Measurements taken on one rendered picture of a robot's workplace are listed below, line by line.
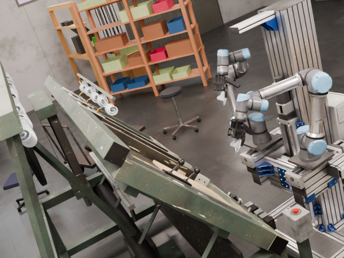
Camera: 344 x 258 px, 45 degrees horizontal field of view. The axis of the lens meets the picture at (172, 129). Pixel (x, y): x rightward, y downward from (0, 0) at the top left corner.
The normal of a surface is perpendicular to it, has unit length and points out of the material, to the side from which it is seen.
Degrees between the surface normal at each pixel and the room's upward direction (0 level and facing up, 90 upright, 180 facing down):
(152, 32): 90
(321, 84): 82
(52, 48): 90
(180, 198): 90
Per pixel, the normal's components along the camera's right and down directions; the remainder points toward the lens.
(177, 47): -0.30, 0.47
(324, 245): -0.30, -0.87
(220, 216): 0.40, 0.25
